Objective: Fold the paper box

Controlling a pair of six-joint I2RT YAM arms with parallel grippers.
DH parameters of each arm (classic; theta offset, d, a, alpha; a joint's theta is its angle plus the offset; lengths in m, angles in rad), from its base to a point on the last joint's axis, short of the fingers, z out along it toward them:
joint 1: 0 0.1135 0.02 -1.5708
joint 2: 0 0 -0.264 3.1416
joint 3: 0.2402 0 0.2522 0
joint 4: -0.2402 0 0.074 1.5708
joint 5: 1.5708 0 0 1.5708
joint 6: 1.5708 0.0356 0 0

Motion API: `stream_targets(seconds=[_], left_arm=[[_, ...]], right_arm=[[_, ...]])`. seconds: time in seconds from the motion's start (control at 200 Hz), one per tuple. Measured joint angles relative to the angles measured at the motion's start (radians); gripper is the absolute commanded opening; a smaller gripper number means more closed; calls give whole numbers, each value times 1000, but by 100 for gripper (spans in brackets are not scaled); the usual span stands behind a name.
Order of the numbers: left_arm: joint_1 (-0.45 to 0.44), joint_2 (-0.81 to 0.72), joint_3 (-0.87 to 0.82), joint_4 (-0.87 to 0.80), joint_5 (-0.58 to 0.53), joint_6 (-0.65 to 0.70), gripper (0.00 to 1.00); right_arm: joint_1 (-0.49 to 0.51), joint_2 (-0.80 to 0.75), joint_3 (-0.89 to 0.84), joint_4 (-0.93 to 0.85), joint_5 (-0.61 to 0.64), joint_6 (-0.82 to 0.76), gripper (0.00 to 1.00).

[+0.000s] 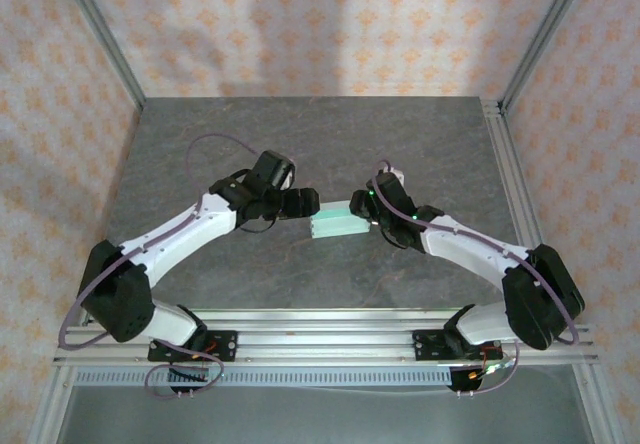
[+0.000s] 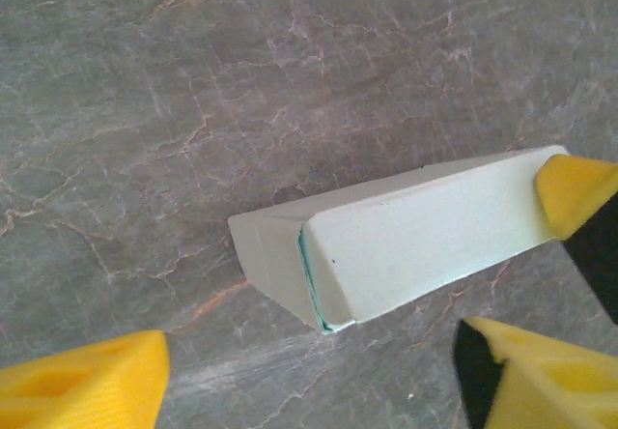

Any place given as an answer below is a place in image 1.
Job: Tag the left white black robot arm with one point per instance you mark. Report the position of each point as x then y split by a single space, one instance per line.
125 294

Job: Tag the aluminium frame leg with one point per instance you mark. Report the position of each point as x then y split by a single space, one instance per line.
592 404
52 404

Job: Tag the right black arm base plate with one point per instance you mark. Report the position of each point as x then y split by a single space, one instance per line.
425 339

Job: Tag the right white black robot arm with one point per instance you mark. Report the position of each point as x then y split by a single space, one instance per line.
540 304

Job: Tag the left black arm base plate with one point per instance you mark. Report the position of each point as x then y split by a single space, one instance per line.
225 339

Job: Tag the green circuit board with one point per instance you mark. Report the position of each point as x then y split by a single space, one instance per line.
492 368

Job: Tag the aluminium frame post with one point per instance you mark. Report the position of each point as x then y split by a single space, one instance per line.
100 29
547 29

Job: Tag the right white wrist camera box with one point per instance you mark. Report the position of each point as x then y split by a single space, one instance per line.
396 173

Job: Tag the light teal paper box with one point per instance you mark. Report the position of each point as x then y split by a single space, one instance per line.
337 226

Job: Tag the aluminium table side rail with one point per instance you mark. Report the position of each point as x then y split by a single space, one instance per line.
506 154

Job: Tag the aluminium mounting rail beam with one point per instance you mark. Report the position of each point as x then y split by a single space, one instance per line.
325 339

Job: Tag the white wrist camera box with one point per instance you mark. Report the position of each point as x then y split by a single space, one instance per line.
396 173
290 178

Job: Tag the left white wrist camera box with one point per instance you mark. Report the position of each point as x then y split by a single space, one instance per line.
290 178

